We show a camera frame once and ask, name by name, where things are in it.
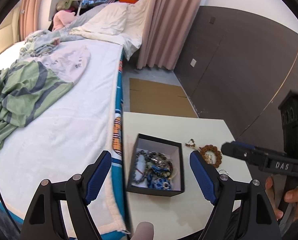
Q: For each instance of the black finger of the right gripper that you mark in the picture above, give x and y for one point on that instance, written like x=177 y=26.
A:
x=234 y=145
x=253 y=157

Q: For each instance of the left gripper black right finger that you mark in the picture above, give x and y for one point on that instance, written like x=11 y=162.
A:
x=256 y=218

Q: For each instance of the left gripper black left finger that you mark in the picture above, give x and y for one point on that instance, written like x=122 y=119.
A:
x=44 y=218

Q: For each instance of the blue flower knot ornament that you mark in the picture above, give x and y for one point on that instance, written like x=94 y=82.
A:
x=159 y=183

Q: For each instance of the black jewelry box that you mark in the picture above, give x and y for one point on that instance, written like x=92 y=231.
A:
x=156 y=156

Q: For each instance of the right hand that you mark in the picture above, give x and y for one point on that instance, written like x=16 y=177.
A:
x=290 y=197

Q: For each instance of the left hand thumb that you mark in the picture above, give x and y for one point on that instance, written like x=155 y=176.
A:
x=144 y=231

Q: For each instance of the bed with white sheet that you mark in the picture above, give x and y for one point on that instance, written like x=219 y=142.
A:
x=68 y=136

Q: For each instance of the flat brown cardboard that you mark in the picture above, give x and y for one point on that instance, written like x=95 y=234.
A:
x=158 y=98

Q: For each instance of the green striped blanket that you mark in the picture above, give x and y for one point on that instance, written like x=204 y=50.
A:
x=27 y=89

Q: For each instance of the pale pink printed cloth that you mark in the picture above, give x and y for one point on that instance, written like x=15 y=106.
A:
x=68 y=63

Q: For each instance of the light blue crumpled blanket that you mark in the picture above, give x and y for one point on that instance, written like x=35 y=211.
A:
x=44 y=42

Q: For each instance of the pink curtain right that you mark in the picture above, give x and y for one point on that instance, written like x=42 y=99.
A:
x=167 y=25

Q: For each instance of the pink curtain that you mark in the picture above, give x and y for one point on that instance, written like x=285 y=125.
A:
x=167 y=25
x=28 y=17

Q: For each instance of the white duvet pile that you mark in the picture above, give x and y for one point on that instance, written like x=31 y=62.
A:
x=118 y=23

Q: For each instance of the beige padded headboard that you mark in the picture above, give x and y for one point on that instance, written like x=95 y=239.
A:
x=8 y=33

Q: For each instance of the pink plush toy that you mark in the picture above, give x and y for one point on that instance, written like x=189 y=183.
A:
x=62 y=19

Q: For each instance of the pink curtain left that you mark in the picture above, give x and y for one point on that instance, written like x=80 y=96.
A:
x=28 y=17

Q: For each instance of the white wall socket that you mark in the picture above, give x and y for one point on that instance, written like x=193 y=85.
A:
x=192 y=63

